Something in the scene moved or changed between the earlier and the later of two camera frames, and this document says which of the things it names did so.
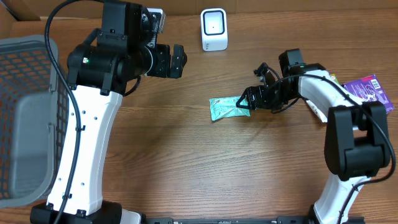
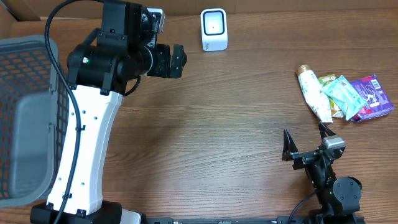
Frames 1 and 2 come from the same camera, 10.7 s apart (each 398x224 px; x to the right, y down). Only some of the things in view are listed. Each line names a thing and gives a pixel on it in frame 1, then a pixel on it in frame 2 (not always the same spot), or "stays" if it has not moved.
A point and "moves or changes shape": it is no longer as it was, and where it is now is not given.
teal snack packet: (223, 107) moves or changes shape
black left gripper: (165, 68) stays
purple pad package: (369, 89) stays
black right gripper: (260, 91) → (304, 158)
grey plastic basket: (33, 123) stays
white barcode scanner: (214, 24) stays
